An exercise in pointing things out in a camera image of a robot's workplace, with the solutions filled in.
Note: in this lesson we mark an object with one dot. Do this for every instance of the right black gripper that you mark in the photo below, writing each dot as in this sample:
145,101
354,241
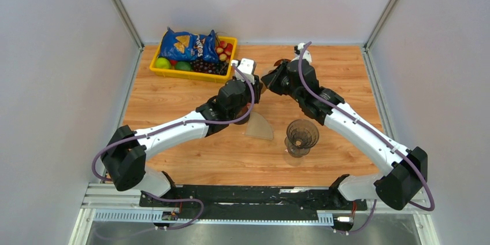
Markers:
271,80

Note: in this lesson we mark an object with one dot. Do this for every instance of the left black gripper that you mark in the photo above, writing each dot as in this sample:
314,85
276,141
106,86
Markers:
257,89

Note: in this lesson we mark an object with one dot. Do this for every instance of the paper coffee filter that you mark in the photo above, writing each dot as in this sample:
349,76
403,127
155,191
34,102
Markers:
268,71

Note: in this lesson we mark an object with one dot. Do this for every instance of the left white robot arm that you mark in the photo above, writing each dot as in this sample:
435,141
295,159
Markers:
123,160

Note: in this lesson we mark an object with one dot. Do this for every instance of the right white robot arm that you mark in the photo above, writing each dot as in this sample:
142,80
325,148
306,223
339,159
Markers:
403,172

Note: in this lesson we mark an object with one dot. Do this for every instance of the brown amber dripper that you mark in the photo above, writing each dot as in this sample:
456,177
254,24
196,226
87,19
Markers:
281,63

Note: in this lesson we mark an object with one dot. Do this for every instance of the paper filter on table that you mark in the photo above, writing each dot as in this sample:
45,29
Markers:
258,127

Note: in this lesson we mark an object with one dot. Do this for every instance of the clear glass dripper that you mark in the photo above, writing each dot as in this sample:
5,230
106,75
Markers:
301,136

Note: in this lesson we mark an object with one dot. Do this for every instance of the red rimmed glass server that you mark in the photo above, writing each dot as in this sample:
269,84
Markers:
242,116

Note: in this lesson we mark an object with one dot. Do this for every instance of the dark grape bunch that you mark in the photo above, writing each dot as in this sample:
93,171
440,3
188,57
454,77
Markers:
214,68

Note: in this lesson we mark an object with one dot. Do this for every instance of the red apples pile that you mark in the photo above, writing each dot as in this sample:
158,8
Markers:
224,50

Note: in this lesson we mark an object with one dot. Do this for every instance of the yellow plastic bin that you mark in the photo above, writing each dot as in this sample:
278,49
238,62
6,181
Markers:
188,75

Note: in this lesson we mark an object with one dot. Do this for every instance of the green avocado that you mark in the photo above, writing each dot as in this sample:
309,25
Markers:
183,66

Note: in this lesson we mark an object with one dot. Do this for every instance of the blue chips bag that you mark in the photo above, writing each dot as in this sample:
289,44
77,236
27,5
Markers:
188,47

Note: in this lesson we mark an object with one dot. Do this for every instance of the green lime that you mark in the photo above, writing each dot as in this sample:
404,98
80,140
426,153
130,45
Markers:
162,63

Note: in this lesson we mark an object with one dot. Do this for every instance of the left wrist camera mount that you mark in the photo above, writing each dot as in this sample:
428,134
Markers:
244,69

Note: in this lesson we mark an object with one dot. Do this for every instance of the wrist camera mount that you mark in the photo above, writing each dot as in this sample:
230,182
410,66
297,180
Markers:
244,69
302,53

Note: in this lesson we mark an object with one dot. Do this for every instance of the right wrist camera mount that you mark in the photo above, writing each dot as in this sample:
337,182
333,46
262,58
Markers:
302,53

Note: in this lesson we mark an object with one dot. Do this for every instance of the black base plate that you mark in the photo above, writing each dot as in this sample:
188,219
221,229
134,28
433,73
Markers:
242,203

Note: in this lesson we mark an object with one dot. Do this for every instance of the aluminium frame rail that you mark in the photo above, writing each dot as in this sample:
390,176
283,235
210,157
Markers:
102,202

